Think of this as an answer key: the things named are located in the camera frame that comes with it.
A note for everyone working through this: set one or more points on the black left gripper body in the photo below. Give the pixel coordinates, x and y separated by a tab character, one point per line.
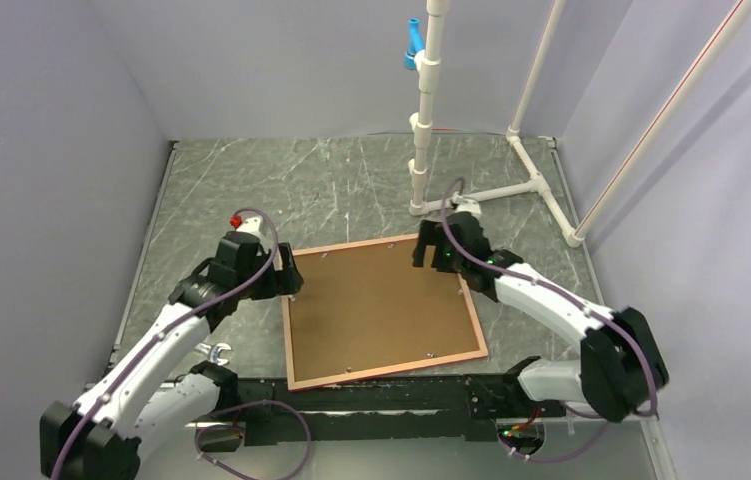
277	282

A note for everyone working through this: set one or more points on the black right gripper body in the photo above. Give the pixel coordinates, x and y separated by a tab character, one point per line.
446	259

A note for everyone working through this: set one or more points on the brown cardboard backing board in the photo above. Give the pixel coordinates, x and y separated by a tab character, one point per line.
382	308

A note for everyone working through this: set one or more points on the red wooden picture frame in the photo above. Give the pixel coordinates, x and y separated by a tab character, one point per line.
474	318

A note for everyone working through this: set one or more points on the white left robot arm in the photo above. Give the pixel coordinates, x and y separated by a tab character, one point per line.
114	426

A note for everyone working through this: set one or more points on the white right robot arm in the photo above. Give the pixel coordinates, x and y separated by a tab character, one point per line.
619	369

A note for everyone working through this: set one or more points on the silver open-end wrench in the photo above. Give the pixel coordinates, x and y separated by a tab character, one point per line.
214	353

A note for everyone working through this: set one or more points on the blue pipe fitting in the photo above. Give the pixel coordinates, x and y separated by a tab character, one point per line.
415	46

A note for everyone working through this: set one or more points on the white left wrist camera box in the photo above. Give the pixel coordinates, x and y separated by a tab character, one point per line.
252	224

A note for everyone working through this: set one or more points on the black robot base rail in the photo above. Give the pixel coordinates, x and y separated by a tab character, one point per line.
415	411

